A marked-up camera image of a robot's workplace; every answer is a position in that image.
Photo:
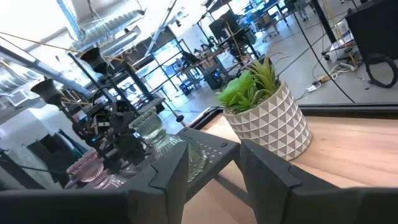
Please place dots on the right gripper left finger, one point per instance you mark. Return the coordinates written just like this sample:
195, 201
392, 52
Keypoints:
93, 207

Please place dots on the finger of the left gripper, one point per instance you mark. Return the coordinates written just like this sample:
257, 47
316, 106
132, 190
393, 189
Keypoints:
109, 160
130, 151

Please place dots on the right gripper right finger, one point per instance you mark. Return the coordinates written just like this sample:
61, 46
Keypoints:
295, 199

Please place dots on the pink glass candle holder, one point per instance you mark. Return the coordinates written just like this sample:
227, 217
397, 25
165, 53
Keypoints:
87, 168

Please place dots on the tall black candlestick holder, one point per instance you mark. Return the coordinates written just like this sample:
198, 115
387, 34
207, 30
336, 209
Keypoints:
48, 90
94, 60

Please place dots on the clear glass candle holder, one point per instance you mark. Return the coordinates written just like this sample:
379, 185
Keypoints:
149, 124

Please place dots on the succulent in white patterned pot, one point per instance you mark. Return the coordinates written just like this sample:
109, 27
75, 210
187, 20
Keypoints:
273, 124

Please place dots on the black perforated metal rack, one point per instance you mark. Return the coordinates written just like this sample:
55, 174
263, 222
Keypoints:
214, 149

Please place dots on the white power adapter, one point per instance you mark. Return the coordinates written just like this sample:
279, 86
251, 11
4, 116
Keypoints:
312, 87

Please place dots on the black metal table frame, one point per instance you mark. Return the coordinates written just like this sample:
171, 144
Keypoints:
342, 109

